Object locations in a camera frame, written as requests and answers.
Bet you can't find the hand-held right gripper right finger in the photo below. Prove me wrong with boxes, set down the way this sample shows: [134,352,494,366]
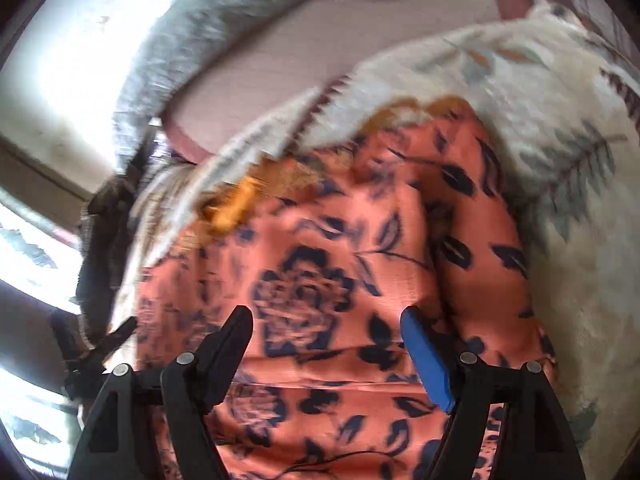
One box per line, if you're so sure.
[400,306,586,480]

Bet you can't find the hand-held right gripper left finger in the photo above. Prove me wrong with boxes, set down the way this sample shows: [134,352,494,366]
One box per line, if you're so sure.
[67,305,254,480]

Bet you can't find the pink bed sheet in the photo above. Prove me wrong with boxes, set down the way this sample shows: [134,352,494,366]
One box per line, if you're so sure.
[160,0,566,166]

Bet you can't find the grey quilted pillow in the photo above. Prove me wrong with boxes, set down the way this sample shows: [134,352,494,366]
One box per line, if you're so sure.
[112,0,396,171]

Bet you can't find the cream leaf-print fleece blanket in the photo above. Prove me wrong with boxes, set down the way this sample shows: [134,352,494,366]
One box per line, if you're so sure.
[112,2,640,480]

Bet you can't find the orange floral garment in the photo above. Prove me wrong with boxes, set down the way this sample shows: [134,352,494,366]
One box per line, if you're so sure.
[132,105,558,480]

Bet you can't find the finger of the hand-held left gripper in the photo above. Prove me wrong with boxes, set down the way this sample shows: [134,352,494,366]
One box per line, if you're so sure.
[50,312,138,401]

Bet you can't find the dark brown fleece blanket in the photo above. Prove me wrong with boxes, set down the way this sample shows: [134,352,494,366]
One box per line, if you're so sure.
[75,145,156,321]

